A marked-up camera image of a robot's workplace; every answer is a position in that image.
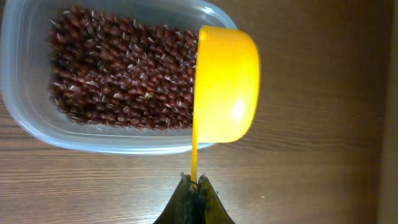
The yellow measuring scoop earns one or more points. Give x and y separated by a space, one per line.
227 81

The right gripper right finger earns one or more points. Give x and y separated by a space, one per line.
208 208

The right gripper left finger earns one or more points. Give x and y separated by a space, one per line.
179 209

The clear plastic container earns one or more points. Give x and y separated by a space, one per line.
25 73

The red beans in container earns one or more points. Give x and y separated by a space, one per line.
118 72

